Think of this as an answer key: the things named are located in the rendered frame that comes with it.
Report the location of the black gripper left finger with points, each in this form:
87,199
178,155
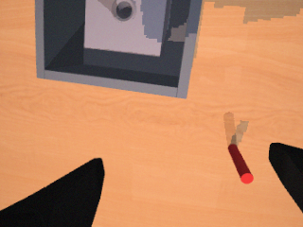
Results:
71,201

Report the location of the grey square plate with central hole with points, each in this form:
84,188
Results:
108,26

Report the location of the red peg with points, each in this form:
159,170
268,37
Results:
240,165

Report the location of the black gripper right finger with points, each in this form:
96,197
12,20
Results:
287,162

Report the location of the grey open square box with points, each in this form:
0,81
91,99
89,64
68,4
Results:
61,55

